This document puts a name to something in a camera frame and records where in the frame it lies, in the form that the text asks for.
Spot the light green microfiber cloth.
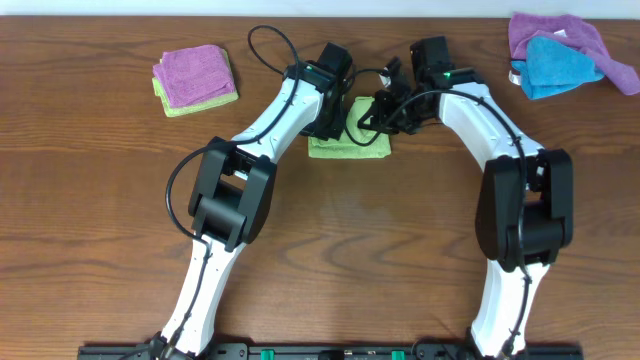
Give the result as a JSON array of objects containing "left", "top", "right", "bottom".
[{"left": 308, "top": 97, "right": 391, "bottom": 159}]

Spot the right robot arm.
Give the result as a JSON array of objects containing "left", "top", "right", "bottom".
[{"left": 357, "top": 36, "right": 580, "bottom": 359}]

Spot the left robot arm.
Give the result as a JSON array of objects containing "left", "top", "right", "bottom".
[{"left": 149, "top": 43, "right": 352, "bottom": 359}]

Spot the folded purple cloth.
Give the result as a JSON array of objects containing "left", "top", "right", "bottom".
[{"left": 152, "top": 44, "right": 238, "bottom": 110}]

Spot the crumpled blue cloth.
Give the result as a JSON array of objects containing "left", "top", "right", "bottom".
[{"left": 509, "top": 36, "right": 604, "bottom": 100}]

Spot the folded green cloth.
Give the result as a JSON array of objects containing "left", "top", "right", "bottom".
[{"left": 151, "top": 48, "right": 240, "bottom": 119}]

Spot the crumpled purple cloth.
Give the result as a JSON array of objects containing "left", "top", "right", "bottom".
[{"left": 508, "top": 12, "right": 639, "bottom": 95}]

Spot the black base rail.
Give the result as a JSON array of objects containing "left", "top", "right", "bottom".
[{"left": 77, "top": 341, "right": 585, "bottom": 360}]

